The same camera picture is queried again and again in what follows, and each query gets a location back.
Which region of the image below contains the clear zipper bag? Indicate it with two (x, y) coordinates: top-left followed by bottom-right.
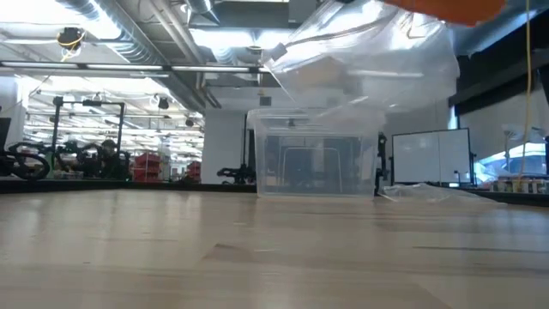
(260, 0), (461, 130)

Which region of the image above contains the orange elastic bandage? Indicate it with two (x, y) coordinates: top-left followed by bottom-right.
(381, 0), (508, 27)

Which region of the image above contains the clear plastic storage box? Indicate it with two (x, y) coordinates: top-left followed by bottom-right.
(246, 106), (387, 201)

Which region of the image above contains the red storage bin rack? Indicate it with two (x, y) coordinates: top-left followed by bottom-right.
(185, 161), (202, 182)
(132, 152), (165, 181)

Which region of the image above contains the black upright stand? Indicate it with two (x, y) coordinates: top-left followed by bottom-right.
(375, 131), (389, 194)

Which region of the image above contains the white whiteboard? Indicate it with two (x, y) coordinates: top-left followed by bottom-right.
(391, 127), (473, 185)

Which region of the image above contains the crinkled clear plastic bag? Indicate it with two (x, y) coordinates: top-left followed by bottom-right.
(379, 182), (508, 206)

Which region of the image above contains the person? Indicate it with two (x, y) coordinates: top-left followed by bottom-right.
(97, 137), (126, 180)

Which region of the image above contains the long ceiling light bar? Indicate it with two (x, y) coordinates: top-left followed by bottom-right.
(0, 61), (430, 80)

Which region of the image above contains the row of small containers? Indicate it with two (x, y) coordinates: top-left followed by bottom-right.
(488, 175), (549, 195)

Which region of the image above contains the black monitor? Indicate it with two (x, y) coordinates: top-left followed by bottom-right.
(0, 116), (12, 152)

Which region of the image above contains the black background gantry frame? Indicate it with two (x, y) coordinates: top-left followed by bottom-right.
(51, 96), (127, 179)

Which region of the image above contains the silver ventilation duct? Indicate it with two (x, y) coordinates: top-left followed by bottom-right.
(55, 0), (207, 113)

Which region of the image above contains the yellow hanging cable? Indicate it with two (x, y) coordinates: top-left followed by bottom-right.
(517, 0), (534, 180)

